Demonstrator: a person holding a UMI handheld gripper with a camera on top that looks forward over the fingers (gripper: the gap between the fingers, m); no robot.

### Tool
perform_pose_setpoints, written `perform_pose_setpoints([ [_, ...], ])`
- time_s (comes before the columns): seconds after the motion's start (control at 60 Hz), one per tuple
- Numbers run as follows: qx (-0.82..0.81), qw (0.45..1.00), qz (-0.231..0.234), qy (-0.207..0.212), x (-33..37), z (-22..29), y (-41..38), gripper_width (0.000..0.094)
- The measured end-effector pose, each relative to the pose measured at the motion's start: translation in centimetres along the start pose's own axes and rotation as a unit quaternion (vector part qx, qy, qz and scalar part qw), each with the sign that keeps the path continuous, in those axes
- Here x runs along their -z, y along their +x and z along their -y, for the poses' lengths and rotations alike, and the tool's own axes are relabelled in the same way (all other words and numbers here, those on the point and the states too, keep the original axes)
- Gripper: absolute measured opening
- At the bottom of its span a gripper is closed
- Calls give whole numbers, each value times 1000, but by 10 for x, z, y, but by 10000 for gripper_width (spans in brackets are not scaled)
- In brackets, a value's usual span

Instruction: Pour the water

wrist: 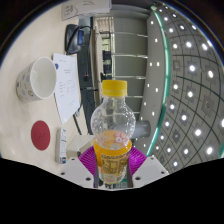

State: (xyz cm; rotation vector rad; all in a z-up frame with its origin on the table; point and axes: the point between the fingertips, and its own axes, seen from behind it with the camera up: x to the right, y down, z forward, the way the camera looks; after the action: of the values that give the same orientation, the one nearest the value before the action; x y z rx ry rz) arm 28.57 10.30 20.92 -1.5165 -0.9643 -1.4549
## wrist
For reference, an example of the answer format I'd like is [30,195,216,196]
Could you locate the yellow-capped clear drink bottle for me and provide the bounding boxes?
[90,79,137,185]

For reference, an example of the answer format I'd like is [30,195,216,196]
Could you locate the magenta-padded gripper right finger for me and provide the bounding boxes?
[126,147,169,188]

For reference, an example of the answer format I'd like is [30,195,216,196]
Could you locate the white remote control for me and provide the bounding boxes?
[55,127,68,164]

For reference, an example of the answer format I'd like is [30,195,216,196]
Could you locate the flat round red coaster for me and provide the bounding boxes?
[30,120,52,152]

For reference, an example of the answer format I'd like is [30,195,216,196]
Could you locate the white plastic organizer tray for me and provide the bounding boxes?
[66,134,96,159]

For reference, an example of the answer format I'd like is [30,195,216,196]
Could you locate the white printed paper sheet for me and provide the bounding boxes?
[52,52,82,125]

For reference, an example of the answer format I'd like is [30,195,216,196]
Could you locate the row of black office chairs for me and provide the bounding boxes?
[99,29,115,88]

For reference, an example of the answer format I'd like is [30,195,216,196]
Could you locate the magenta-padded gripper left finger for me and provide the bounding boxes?
[59,145,99,188]

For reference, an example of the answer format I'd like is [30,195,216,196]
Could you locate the ceiling lights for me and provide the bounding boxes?
[146,3,224,168]

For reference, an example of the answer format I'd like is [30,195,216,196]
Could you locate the long curved conference table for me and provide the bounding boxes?
[78,16,116,136]

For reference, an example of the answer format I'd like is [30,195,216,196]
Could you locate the white patterned cup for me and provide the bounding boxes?
[15,56,58,103]

